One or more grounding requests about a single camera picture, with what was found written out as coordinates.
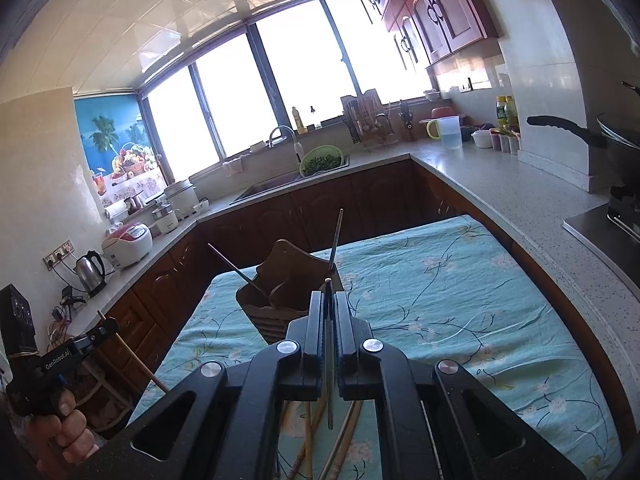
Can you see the wooden upper cabinets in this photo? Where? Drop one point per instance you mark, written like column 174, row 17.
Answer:
column 450, row 15

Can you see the small steamer pot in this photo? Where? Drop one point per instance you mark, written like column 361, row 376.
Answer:
column 165, row 220

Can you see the white bowl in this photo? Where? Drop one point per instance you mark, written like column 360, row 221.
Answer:
column 482, row 139

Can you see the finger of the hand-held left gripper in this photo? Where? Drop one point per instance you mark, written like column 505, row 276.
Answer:
column 95, row 337

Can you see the yellow dish soap bottle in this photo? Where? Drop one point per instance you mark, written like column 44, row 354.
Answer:
column 298, row 121

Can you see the gas stove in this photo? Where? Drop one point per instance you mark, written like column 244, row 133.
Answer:
column 610, row 240

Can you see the black wok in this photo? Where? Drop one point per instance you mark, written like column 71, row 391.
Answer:
column 620, row 145

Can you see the steel electric kettle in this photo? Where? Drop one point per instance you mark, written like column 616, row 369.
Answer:
column 90, row 272

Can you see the wooden utensil holder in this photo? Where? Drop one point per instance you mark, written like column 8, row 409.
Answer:
column 290, row 280

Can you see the green colander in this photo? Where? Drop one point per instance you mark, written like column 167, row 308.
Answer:
column 322, row 162

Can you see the knife block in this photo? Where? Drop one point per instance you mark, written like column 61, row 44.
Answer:
column 407, row 125

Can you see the red bowl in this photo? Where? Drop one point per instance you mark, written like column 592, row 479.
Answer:
column 443, row 112

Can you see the kitchen window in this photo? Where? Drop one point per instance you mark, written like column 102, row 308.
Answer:
column 300, row 85

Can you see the chrome sink faucet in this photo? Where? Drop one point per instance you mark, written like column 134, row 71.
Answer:
column 298, row 152

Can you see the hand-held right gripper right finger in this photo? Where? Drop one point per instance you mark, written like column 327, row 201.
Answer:
column 344, row 320

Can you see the wall power outlet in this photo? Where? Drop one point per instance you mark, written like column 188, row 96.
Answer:
column 57, row 254

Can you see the teal floral tablecloth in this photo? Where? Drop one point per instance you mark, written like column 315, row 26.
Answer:
column 450, row 310

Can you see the wooden lower cabinets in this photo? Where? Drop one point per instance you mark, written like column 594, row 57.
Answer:
column 325, row 210

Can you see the spice jar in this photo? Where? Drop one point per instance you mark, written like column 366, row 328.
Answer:
column 505, row 143
column 515, row 143

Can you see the metal chopstick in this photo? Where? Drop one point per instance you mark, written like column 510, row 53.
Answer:
column 337, row 235
column 330, row 410

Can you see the wooden chopsticks in holder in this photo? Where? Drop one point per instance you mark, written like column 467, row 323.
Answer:
column 235, row 271

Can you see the white electric cooker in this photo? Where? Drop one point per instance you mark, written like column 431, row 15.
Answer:
column 180, row 195

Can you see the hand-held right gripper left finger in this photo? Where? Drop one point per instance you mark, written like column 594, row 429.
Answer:
column 316, row 320

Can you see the tropical fruit wall poster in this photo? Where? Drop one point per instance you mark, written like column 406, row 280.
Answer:
column 110, row 135

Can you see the white and red rice cooker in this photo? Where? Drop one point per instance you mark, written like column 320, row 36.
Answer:
column 127, row 245

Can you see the white rag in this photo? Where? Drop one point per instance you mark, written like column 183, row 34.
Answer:
column 233, row 166

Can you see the person's left hand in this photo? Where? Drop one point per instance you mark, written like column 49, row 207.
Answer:
column 60, row 440

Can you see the kitchen sink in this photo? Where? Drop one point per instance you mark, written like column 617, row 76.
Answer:
column 270, row 185

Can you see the yellow oil bottle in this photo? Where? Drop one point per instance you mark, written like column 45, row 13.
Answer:
column 501, row 112
column 512, row 112

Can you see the dish drying rack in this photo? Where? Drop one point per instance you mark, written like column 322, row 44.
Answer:
column 370, row 125

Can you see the paper towel roll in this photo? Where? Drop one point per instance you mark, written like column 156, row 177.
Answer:
column 115, row 210

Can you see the wooden cabinets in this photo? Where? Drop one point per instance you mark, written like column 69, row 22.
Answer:
column 325, row 210
column 450, row 15

